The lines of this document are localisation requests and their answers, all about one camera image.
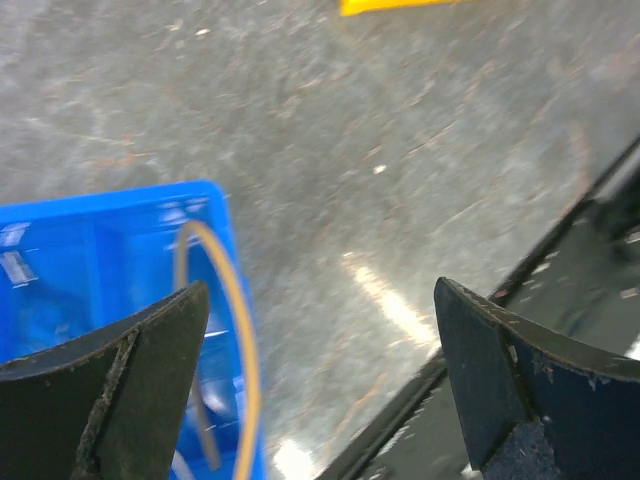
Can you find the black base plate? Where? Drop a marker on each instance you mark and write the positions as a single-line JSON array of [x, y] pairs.
[[581, 280]]

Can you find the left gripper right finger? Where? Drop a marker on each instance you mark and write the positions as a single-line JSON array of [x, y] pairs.
[[533, 403]]

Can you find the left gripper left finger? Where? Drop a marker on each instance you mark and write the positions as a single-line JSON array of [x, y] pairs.
[[108, 404]]

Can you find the blue plastic compartment bin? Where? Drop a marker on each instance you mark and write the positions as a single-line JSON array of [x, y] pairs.
[[102, 258]]

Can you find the yellow test tube rack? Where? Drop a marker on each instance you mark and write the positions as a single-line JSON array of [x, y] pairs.
[[356, 7]]

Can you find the tan rubber tube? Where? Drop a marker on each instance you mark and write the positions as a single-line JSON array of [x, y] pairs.
[[247, 343]]

